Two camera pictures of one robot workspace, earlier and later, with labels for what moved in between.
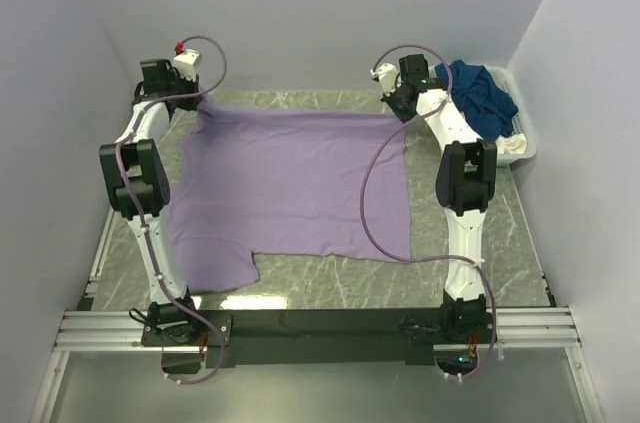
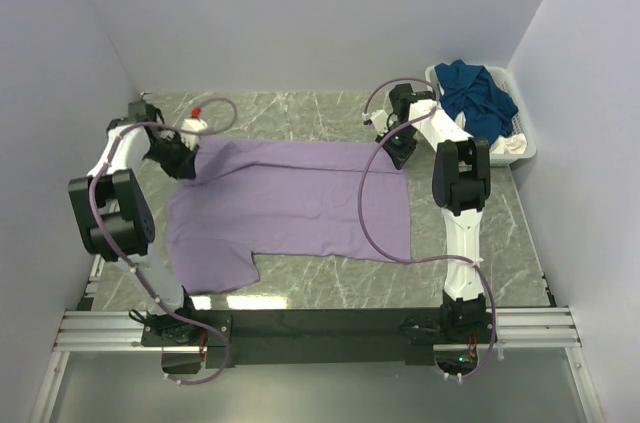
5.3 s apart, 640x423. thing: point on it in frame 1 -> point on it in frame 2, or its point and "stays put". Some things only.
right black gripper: (397, 102) -> (400, 154)
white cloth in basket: (514, 144) stays put
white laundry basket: (522, 125) stays put
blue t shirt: (489, 107) stays put
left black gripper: (187, 98) -> (176, 163)
